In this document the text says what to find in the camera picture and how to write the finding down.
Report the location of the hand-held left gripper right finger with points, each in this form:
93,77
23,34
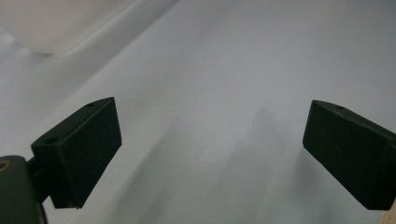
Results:
351,152

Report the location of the wooden-edged table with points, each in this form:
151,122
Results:
389,215

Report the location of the clear plastic container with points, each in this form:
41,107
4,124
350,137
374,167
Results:
46,25

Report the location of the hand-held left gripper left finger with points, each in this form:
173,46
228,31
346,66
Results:
79,155

